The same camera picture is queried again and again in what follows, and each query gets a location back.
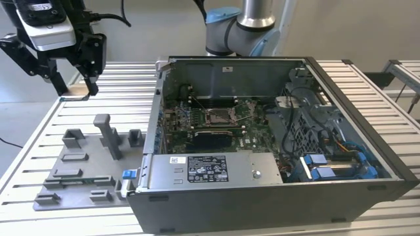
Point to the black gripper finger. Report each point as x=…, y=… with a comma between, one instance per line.
x=18, y=54
x=93, y=54

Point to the silver square CPU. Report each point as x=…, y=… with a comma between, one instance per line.
x=65, y=99

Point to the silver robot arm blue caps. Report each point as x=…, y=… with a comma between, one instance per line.
x=256, y=14

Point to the CPU socket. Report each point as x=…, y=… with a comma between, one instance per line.
x=217, y=118

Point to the thin metal locking lever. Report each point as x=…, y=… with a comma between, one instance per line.
x=198, y=103

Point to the grey parts rack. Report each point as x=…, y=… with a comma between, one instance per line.
x=88, y=157

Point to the hard disk in blue carrier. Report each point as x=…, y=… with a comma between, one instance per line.
x=316, y=159
x=128, y=174
x=322, y=173

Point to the black graphics card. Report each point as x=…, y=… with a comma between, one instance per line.
x=210, y=141

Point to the silver power supply unit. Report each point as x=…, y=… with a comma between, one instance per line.
x=164, y=172

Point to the white upright pole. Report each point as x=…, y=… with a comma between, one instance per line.
x=284, y=24

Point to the green motherboard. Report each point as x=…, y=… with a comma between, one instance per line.
x=256, y=137

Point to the grey blue drive cage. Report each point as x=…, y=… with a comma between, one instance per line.
x=305, y=132

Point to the black open PC case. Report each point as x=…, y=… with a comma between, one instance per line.
x=249, y=209

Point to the silver metal bracket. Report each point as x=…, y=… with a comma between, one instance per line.
x=282, y=102

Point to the aluminium rail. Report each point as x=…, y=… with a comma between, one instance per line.
x=405, y=73

